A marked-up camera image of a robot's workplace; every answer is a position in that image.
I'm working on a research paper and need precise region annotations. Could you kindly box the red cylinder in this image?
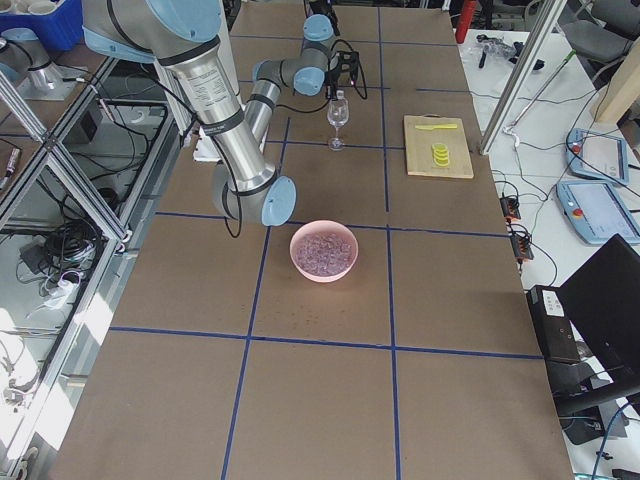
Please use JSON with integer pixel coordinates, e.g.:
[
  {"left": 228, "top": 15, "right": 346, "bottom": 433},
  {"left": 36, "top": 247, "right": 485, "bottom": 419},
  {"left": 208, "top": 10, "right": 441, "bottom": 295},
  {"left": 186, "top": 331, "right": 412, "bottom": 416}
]
[{"left": 455, "top": 0, "right": 477, "bottom": 44}]

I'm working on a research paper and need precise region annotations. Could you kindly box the orange black adapter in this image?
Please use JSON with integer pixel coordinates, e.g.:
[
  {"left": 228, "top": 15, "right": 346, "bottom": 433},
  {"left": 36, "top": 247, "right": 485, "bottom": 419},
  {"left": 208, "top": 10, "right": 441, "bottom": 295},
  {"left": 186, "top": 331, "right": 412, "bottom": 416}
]
[{"left": 499, "top": 195, "right": 534, "bottom": 265}]

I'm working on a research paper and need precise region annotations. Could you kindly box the clear wine glass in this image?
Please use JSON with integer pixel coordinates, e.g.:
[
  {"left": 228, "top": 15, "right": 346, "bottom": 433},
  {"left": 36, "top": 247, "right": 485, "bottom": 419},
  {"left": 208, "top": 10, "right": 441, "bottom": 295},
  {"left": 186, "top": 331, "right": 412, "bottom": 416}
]
[{"left": 327, "top": 98, "right": 349, "bottom": 151}]

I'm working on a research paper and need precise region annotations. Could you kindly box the pink metal rod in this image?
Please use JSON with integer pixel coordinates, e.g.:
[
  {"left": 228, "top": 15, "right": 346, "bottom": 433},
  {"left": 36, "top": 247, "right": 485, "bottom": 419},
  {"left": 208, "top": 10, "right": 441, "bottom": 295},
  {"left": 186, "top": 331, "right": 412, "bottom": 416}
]
[{"left": 503, "top": 49, "right": 576, "bottom": 137}]

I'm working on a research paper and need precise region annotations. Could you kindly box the blue teach pendant far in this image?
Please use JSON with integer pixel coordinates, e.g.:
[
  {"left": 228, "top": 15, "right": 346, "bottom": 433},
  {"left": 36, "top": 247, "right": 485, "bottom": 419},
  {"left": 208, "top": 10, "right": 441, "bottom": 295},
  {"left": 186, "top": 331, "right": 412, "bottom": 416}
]
[{"left": 566, "top": 128, "right": 629, "bottom": 185}]

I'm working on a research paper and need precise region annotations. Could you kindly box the black floor cable bundle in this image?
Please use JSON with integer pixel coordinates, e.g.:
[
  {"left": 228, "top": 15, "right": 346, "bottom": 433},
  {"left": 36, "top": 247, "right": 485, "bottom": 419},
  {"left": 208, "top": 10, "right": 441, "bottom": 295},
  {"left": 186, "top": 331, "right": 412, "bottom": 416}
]
[{"left": 14, "top": 189, "right": 126, "bottom": 291}]

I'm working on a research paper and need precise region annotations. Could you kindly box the blue storage bin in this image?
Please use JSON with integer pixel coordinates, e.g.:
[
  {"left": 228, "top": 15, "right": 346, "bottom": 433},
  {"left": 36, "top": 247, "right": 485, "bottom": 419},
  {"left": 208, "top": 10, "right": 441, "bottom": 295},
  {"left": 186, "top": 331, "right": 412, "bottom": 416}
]
[{"left": 1, "top": 0, "right": 83, "bottom": 51}]

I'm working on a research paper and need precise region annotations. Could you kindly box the blue teach pendant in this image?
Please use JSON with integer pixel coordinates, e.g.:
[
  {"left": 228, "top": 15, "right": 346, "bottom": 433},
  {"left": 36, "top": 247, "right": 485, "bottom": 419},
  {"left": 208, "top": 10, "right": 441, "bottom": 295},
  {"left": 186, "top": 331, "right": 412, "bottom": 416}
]
[
  {"left": 566, "top": 128, "right": 629, "bottom": 185},
  {"left": 556, "top": 180, "right": 639, "bottom": 245}
]

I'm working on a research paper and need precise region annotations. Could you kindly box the black box device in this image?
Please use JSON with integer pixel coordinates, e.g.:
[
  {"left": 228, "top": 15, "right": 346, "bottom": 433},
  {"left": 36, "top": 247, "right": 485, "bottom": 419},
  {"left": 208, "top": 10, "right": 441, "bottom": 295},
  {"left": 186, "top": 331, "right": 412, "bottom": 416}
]
[{"left": 526, "top": 285, "right": 593, "bottom": 364}]

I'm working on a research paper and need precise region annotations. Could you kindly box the clear ice cubes pile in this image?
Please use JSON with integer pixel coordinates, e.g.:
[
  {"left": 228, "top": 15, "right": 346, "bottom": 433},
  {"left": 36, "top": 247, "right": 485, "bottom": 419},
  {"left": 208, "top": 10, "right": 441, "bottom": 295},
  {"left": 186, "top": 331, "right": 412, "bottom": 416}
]
[{"left": 294, "top": 233, "right": 355, "bottom": 277}]

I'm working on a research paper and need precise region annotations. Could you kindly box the grey office chair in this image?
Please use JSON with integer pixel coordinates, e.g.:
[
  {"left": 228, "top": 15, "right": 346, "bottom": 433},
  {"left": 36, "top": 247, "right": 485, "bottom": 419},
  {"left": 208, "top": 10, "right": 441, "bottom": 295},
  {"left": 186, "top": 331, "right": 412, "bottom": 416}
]
[{"left": 562, "top": 1, "right": 639, "bottom": 82}]

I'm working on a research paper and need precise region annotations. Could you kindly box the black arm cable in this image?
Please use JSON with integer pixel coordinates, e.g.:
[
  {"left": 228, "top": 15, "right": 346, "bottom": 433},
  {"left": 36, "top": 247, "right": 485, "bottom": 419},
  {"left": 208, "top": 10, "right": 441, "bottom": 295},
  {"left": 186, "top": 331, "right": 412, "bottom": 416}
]
[{"left": 329, "top": 39, "right": 370, "bottom": 101}]

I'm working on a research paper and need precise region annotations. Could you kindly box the aluminium side frame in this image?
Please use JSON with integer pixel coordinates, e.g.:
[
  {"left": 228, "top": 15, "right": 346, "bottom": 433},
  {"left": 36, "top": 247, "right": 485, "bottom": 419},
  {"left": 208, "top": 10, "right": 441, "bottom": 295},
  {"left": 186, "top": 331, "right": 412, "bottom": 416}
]
[{"left": 1, "top": 52, "right": 179, "bottom": 479}]

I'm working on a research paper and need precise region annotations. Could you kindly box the blue teach pendant near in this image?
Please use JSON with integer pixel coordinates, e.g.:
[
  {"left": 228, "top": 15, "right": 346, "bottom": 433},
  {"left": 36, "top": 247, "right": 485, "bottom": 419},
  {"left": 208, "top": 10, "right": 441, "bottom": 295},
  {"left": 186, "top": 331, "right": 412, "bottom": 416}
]
[{"left": 556, "top": 180, "right": 639, "bottom": 245}]

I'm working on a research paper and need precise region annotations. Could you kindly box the aluminium frame post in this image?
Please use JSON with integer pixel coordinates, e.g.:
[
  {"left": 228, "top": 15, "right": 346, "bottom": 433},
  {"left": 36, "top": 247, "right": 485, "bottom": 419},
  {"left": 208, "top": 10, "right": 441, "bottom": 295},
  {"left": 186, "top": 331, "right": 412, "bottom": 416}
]
[{"left": 479, "top": 0, "right": 567, "bottom": 155}]

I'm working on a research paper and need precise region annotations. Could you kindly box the bamboo cutting board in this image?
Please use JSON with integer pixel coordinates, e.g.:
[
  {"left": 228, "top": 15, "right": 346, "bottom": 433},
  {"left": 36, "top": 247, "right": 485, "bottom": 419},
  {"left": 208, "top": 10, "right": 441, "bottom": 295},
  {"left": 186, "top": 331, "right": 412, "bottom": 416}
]
[{"left": 403, "top": 115, "right": 474, "bottom": 180}]

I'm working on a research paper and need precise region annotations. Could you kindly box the pink plastic bowl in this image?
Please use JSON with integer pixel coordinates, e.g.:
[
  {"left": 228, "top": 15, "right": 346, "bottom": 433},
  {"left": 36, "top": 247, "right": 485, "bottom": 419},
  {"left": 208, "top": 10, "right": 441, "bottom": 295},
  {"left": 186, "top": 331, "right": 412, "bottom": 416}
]
[{"left": 289, "top": 220, "right": 359, "bottom": 283}]

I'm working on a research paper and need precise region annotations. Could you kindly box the clear plastic bag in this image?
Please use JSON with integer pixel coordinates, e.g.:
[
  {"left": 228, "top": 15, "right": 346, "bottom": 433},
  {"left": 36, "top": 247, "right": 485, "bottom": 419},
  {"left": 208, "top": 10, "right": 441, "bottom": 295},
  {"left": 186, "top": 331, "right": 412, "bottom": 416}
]
[{"left": 476, "top": 34, "right": 522, "bottom": 69}]

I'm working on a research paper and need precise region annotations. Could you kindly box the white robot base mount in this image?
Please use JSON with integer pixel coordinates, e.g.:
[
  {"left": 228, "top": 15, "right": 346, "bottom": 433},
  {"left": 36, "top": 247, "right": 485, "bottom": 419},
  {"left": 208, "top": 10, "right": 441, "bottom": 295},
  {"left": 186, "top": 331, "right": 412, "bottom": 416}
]
[{"left": 193, "top": 127, "right": 223, "bottom": 164}]

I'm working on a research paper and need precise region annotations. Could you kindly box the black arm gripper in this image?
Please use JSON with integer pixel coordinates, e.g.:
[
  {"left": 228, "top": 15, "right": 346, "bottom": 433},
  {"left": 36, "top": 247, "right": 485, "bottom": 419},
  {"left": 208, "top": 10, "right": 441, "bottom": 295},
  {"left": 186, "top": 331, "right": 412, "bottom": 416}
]
[{"left": 324, "top": 50, "right": 358, "bottom": 99}]

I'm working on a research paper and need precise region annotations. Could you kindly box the black monitor stand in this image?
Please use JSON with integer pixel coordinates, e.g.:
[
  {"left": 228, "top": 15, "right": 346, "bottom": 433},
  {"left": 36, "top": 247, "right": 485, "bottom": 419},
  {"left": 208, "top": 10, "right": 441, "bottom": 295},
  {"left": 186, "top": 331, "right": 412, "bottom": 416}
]
[{"left": 556, "top": 234, "right": 639, "bottom": 416}]

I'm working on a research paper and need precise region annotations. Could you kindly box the yellow plastic knife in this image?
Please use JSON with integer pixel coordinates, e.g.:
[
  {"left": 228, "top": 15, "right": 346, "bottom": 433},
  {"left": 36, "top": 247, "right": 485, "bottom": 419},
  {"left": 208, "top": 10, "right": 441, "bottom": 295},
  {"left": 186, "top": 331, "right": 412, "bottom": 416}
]
[{"left": 414, "top": 123, "right": 458, "bottom": 131}]

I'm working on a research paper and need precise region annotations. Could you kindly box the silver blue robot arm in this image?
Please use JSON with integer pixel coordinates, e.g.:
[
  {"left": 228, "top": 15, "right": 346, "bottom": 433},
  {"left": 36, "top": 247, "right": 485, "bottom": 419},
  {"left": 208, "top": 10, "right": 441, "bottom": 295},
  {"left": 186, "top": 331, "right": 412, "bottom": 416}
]
[
  {"left": 82, "top": 1, "right": 339, "bottom": 226},
  {"left": 303, "top": 0, "right": 340, "bottom": 42}
]

